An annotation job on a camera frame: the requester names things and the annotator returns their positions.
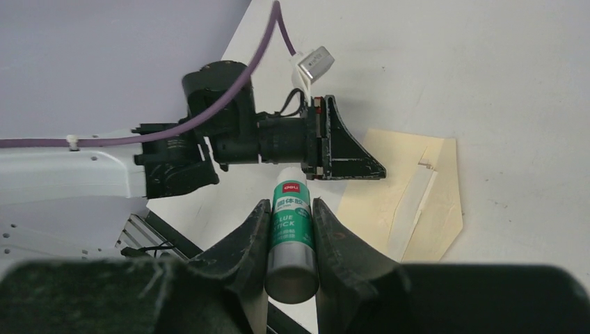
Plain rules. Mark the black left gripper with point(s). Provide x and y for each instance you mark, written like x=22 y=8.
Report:
x=340 y=156

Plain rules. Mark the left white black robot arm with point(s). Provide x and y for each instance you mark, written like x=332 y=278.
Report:
x=150 y=167

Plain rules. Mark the green white glue stick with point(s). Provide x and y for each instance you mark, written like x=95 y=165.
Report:
x=291 y=273

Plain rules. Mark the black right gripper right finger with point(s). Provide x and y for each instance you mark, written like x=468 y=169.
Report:
x=363 y=291

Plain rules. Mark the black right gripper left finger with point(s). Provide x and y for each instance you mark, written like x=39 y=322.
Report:
x=219 y=291

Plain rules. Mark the cream paper envelope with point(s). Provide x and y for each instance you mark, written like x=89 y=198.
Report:
x=414 y=214

